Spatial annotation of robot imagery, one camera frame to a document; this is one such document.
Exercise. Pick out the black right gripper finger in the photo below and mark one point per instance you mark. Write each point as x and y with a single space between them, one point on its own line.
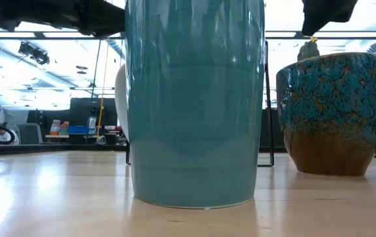
326 11

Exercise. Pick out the blue brown speckled mug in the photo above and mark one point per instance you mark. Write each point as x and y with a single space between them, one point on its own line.
332 108

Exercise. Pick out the teal mug with white interior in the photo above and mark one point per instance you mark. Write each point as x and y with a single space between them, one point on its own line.
194 115

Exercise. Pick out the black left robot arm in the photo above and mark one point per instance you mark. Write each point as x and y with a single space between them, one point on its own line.
75 16

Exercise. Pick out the green cactus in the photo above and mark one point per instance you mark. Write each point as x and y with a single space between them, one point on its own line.
307 51

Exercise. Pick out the black background board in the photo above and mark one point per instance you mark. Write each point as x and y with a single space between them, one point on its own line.
273 131
79 112

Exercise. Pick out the blue storage bin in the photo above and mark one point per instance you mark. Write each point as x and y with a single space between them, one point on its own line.
78 129

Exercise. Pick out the black horizontal overhead bar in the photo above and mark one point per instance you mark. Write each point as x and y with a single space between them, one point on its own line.
38 35

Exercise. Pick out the wooden background table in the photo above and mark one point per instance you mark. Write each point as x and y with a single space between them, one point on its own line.
59 135

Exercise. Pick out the black ceiling light rig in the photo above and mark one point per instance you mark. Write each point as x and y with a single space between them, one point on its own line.
34 52

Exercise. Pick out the pink stacked containers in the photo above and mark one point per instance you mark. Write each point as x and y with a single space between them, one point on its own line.
55 127

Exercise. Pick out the grey office chair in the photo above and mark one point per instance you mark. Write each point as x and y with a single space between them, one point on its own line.
29 135

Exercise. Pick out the person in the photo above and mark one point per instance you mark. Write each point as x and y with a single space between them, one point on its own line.
3 135

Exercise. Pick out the black aluminium table frame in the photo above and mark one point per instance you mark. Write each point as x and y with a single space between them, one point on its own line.
59 149

